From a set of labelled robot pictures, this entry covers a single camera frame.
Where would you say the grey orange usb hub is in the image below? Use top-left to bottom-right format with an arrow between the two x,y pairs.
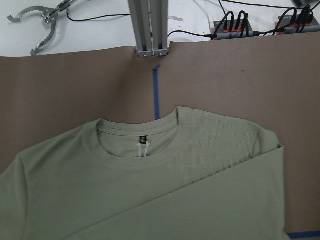
211,10 -> 259,41
275,4 -> 320,35

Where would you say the aluminium frame post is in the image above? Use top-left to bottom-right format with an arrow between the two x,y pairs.
128,0 -> 169,58

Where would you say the olive green long-sleeve shirt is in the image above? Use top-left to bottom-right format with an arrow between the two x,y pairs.
0,107 -> 288,240

